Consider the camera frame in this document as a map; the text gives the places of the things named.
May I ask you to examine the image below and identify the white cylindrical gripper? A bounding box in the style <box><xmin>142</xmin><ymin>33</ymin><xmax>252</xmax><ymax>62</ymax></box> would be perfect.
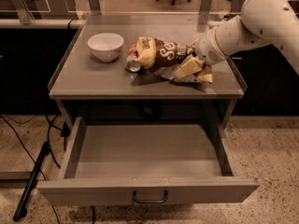
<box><xmin>174</xmin><ymin>28</ymin><xmax>226</xmax><ymax>78</ymax></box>

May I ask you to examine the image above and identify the brown chip bag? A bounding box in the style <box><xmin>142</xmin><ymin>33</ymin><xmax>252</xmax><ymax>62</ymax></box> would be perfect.
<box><xmin>136</xmin><ymin>36</ymin><xmax>213</xmax><ymax>83</ymax></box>

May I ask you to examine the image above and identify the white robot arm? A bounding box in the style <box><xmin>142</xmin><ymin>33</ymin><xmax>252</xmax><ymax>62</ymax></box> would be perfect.
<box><xmin>193</xmin><ymin>0</ymin><xmax>299</xmax><ymax>74</ymax></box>

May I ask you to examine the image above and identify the grey cabinet counter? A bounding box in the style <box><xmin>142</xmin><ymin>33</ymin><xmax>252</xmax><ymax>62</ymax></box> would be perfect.
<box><xmin>49</xmin><ymin>14</ymin><xmax>247</xmax><ymax>125</ymax></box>

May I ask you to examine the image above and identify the grey open drawer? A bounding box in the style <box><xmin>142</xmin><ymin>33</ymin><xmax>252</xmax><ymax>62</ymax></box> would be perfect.
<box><xmin>37</xmin><ymin>118</ymin><xmax>259</xmax><ymax>206</ymax></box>

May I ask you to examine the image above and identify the orange soda can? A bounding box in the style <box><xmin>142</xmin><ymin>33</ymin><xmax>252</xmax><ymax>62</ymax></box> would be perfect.
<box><xmin>125</xmin><ymin>43</ymin><xmax>141</xmax><ymax>73</ymax></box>

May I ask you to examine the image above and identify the white ceramic bowl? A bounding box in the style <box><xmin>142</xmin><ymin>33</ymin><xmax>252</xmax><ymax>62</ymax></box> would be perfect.
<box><xmin>88</xmin><ymin>33</ymin><xmax>124</xmax><ymax>63</ymax></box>

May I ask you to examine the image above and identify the black bar on floor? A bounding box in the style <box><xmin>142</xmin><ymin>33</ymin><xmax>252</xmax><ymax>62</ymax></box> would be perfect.
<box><xmin>13</xmin><ymin>141</ymin><xmax>50</xmax><ymax>222</ymax></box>

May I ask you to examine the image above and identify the black floor cable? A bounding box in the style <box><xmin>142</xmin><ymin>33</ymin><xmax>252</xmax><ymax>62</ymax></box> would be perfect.
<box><xmin>0</xmin><ymin>114</ymin><xmax>62</xmax><ymax>224</ymax></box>

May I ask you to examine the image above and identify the black drawer handle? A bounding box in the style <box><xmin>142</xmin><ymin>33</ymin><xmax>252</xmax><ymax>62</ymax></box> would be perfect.
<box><xmin>133</xmin><ymin>190</ymin><xmax>168</xmax><ymax>204</ymax></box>

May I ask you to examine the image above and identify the white horizontal rail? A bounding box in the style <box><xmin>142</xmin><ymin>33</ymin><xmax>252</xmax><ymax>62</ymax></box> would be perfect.
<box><xmin>0</xmin><ymin>16</ymin><xmax>224</xmax><ymax>30</ymax></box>

